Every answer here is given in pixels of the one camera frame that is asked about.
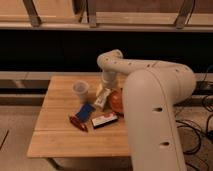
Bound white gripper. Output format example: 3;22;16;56
96;71;117;97

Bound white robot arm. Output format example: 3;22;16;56
97;50;196;171

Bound white bottle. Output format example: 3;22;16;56
94;89;111;110

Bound orange bowl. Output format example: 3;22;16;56
108;89;123;114

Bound black and white box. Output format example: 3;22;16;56
91;112;118;129

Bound wooden shelf rail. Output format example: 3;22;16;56
0;0;213;32

